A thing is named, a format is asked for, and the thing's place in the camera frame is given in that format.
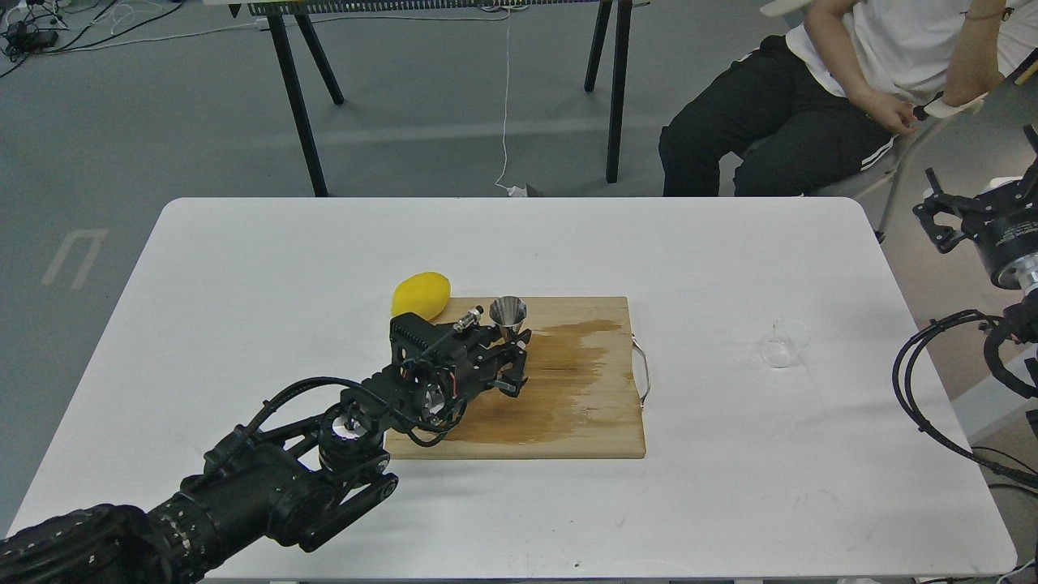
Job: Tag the seated person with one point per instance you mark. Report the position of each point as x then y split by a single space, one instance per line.
828 98

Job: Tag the wooden cutting board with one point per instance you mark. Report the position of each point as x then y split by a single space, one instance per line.
580 400

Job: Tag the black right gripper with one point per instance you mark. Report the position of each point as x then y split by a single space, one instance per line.
1010 239

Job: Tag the black-legged background table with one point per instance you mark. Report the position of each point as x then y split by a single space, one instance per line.
445 67

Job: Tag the yellow lemon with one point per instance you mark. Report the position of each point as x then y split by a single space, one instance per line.
425 294

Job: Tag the steel jigger measuring cup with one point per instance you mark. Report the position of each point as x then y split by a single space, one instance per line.
508 314

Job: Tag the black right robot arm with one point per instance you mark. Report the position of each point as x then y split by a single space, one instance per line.
968 380

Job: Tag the clear glass cup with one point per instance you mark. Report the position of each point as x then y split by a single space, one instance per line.
784 343

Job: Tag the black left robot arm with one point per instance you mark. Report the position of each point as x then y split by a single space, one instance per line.
307 466

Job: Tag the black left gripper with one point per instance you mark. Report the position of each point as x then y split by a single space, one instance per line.
437 368

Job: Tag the grey chair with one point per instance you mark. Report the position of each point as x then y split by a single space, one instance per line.
888 172

